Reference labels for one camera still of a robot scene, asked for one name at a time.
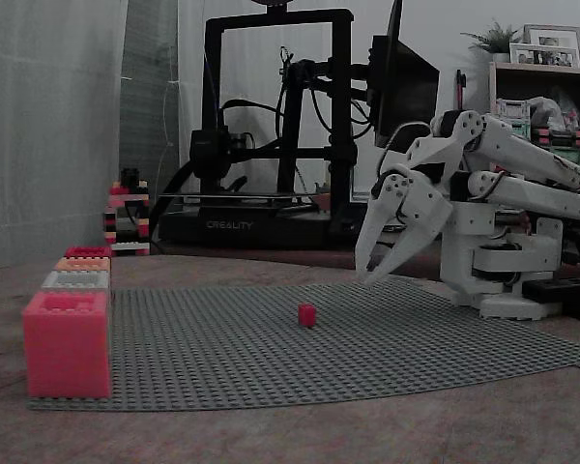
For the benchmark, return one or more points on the small red cube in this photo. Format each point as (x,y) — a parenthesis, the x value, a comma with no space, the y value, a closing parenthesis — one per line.
(307,315)

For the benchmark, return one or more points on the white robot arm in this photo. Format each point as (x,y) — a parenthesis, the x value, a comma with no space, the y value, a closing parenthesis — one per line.
(522,193)

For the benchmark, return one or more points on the grey studded baseplate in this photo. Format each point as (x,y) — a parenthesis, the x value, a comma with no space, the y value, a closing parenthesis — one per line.
(295,353)

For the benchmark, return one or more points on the red black brick tower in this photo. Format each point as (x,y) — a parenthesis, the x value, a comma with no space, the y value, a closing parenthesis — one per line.
(125,222)

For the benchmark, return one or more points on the red brick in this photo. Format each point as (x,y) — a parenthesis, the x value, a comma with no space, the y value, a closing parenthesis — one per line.
(88,251)

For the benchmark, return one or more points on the orange brick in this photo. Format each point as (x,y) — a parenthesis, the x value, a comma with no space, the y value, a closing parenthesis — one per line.
(82,264)

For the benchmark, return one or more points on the grey brick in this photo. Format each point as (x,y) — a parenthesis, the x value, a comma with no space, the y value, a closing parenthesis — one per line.
(75,280)

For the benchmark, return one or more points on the large pink brick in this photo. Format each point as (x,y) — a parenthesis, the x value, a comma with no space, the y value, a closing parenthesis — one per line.
(67,348)

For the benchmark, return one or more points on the black Creality 3D printer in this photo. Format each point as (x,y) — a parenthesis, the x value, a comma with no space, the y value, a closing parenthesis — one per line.
(270,227)

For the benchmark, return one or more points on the black computer monitor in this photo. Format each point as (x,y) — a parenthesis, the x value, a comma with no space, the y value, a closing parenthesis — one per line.
(406,92)

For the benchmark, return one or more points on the red and black pen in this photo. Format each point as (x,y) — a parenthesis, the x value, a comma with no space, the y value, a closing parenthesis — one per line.
(459,89)

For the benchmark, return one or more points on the white and green crate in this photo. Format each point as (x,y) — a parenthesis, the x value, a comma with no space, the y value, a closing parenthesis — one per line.
(512,113)

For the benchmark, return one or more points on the black power strip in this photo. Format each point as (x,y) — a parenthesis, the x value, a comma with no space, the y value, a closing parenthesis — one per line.
(556,290)

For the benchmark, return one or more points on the clear plastic bag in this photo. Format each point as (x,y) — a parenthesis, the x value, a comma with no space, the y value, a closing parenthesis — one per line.
(556,111)

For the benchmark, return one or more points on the wooden shelf unit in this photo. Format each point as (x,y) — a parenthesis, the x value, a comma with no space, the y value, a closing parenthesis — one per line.
(541,79)

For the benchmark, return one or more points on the potted green plant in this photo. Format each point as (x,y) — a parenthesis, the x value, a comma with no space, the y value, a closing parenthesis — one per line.
(495,38)

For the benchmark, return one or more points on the white sheer curtain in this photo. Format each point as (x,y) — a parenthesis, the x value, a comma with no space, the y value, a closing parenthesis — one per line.
(48,135)

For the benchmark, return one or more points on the small white picture frame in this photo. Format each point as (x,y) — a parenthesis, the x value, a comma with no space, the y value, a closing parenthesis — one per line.
(543,57)

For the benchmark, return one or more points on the large white picture frame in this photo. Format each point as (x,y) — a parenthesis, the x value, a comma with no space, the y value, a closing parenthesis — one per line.
(556,37)

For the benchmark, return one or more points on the black camera on tower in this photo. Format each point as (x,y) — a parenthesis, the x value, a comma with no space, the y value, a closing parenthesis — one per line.
(130,176)

